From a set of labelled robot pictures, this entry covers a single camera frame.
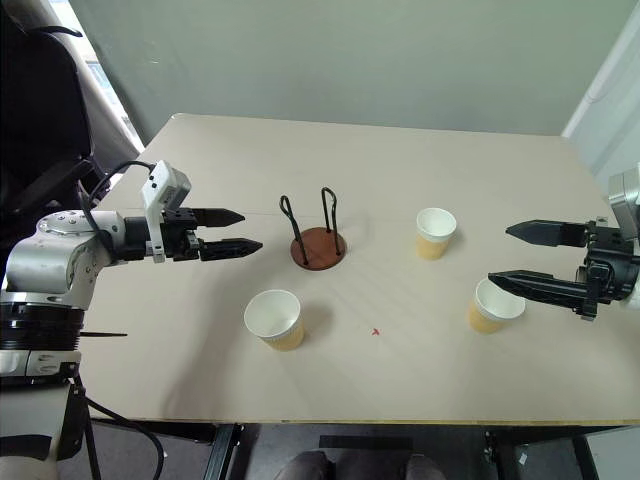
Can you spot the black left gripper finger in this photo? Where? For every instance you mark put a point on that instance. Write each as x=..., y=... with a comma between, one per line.
x=220, y=217
x=232, y=248

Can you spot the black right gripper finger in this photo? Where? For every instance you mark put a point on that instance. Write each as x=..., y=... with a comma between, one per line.
x=537, y=286
x=542, y=232

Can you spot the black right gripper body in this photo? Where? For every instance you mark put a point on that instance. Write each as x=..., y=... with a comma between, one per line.
x=611, y=265

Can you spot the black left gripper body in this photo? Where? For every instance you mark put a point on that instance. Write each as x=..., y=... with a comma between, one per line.
x=178, y=235

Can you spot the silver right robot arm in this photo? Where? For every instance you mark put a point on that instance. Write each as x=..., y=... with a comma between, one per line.
x=625, y=195

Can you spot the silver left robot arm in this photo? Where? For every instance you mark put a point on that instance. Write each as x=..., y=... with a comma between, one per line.
x=40, y=260

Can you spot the yellow paper cup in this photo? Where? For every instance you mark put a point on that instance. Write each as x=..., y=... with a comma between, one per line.
x=275, y=320
x=492, y=312
x=435, y=235

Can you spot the black office chair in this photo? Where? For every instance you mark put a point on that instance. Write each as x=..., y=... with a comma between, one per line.
x=40, y=125

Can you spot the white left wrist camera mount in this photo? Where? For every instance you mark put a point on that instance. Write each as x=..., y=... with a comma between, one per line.
x=162, y=192

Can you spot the black table frame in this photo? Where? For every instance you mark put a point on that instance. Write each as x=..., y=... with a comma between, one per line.
x=225, y=450

